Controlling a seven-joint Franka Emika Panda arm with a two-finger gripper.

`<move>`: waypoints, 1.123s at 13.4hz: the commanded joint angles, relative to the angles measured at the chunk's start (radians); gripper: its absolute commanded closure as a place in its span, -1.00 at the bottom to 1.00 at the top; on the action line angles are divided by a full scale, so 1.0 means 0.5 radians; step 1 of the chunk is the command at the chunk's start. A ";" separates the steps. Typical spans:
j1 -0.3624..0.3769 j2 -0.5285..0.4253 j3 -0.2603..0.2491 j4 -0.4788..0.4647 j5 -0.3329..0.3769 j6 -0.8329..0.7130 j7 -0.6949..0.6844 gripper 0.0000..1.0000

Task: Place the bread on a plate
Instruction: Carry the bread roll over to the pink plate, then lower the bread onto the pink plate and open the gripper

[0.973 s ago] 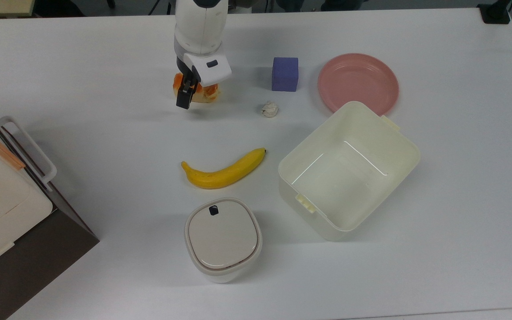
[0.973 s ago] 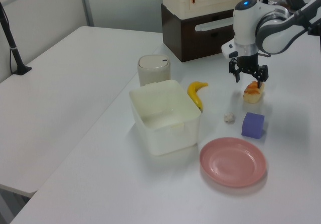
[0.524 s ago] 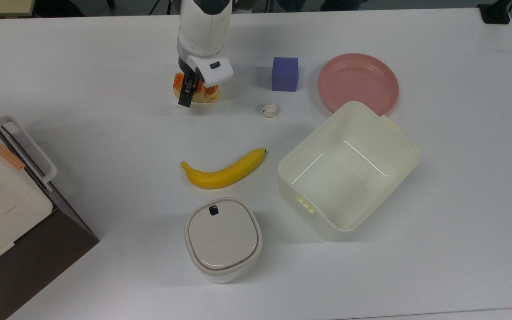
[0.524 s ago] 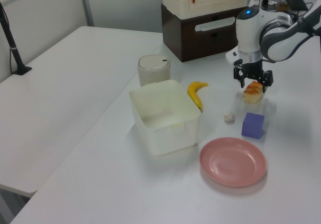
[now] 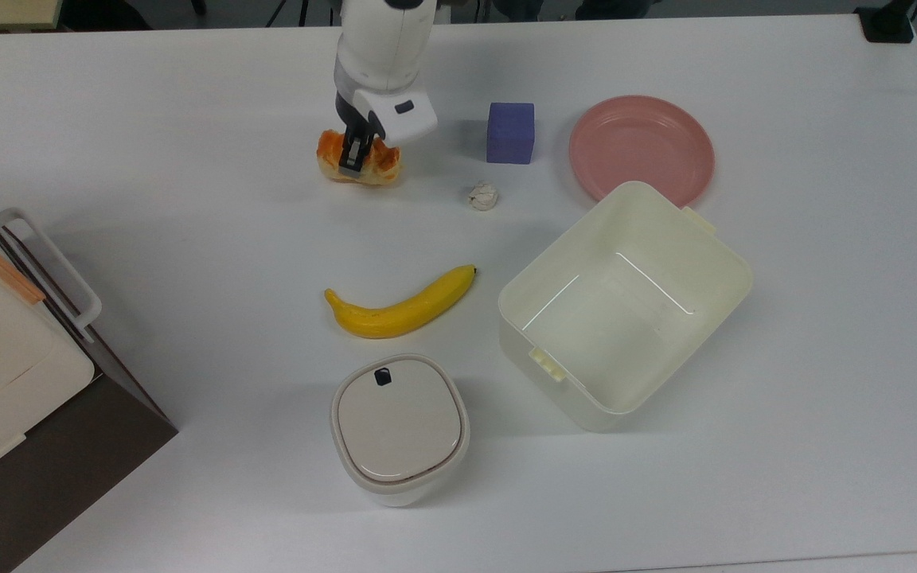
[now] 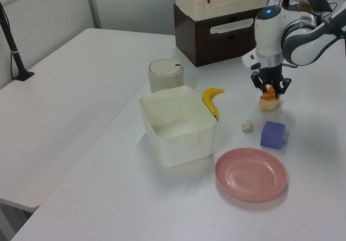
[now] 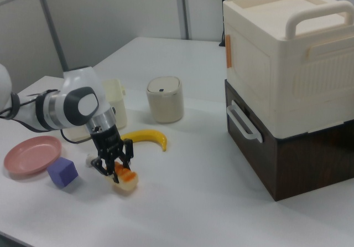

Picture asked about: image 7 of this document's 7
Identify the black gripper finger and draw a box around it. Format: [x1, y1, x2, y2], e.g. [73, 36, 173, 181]
[121, 138, 136, 168]
[91, 152, 120, 184]

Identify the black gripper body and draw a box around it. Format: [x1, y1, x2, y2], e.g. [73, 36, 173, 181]
[88, 124, 125, 159]

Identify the orange glazed bread loaf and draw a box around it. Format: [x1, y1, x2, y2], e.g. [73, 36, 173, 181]
[110, 160, 139, 195]

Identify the pink plastic plate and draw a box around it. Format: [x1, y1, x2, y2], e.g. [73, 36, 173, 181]
[3, 136, 63, 176]

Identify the yellow banana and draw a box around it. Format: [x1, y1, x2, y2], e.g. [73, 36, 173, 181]
[120, 129, 169, 153]

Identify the cream plastic open container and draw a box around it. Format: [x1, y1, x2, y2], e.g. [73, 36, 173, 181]
[63, 78, 128, 145]

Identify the purple foam cube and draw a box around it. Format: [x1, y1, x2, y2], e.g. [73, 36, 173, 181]
[46, 156, 80, 190]

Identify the cream lidded trash bin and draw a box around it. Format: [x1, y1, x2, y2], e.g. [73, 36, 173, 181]
[145, 75, 185, 125]

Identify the orange latch strip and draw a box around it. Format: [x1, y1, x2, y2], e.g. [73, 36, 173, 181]
[225, 34, 233, 70]

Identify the black stand pole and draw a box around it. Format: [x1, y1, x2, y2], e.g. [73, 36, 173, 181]
[218, 0, 227, 48]

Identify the dark brown drawer cabinet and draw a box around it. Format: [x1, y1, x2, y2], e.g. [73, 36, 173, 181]
[224, 79, 354, 203]

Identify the cream plastic storage box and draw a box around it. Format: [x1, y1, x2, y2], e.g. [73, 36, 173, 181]
[222, 0, 354, 139]

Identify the white drawer handle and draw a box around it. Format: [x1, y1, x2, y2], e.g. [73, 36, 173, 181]
[226, 100, 264, 143]

